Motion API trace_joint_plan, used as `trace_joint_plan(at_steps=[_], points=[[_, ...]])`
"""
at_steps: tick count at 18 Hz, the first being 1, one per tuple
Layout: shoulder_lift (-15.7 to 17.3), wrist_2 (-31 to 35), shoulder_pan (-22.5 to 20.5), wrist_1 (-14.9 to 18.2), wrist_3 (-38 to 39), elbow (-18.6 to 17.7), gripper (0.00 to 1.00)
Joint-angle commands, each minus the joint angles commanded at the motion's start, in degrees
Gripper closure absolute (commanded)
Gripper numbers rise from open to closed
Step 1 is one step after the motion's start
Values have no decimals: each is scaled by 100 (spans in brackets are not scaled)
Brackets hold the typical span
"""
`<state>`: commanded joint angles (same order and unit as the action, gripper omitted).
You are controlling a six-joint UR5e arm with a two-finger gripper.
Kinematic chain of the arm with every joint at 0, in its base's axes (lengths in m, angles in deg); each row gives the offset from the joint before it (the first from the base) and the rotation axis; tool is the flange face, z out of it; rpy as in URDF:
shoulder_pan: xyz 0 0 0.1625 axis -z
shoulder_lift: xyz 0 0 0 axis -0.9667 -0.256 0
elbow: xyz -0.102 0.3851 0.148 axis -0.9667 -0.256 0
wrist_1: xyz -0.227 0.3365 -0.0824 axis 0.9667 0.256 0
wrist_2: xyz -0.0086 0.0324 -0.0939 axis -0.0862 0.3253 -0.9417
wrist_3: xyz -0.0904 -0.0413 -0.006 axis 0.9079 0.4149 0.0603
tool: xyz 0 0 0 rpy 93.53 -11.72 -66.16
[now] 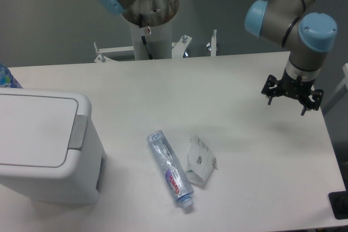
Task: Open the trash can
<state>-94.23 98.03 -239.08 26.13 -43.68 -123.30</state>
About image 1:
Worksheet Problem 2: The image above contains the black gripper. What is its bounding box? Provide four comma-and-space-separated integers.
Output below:
261, 71, 324, 116

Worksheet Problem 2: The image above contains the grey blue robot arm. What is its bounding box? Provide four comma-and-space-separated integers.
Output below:
244, 0, 338, 114

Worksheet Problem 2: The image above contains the white trash can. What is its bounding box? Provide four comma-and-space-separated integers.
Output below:
1, 88, 107, 204

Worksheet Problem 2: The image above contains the white trash can lid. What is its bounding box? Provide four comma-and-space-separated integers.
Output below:
1, 94, 91, 168

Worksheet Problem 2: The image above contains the black table clamp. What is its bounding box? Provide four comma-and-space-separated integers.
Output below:
328, 191, 347, 220

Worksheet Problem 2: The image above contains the clear plastic water bottle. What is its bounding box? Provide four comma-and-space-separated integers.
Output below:
146, 130, 194, 209

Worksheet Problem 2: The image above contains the blue labelled bottle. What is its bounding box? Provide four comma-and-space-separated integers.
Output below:
0, 64, 23, 89

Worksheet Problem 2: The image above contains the white frame post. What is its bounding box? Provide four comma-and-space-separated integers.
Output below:
323, 62, 348, 115

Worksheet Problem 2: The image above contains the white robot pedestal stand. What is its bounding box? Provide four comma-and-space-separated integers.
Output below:
92, 0, 220, 64

